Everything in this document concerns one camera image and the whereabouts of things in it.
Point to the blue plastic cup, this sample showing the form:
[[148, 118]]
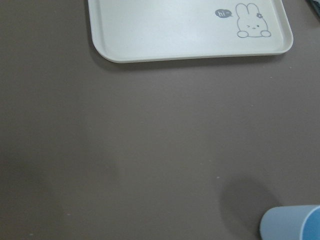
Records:
[[298, 222]]

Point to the grey folded cloth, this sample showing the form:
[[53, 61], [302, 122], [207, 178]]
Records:
[[315, 4]]

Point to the cream rabbit tray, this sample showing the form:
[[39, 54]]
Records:
[[132, 31]]

